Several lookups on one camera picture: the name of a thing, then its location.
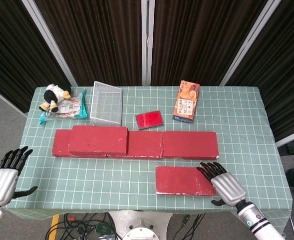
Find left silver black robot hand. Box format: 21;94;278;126
0;146;38;207

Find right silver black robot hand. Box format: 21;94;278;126
196;161;248;207

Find red brick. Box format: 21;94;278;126
52;129;108;159
67;125;129;157
155;165;217;197
162;130;220;161
106;130;164;160

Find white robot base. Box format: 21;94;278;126
108;209;174;240

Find orange biscuit box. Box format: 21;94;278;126
172;79;201;124

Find green checked tablecloth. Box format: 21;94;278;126
1;85;294;240

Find black white plush penguin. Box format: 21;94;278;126
38;83;72;114

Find flat red card case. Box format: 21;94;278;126
135;110;165;131

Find clear plastic snack bag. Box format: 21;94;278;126
38;89;88;125

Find green circuit board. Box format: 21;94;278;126
95;222;111;236

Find black floor cables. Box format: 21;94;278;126
45;212;118;240

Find white wire mesh basket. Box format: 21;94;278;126
89;80;123;127

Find grey metal partition post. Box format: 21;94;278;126
219;0;283;87
140;0;155;87
21;0;78;87

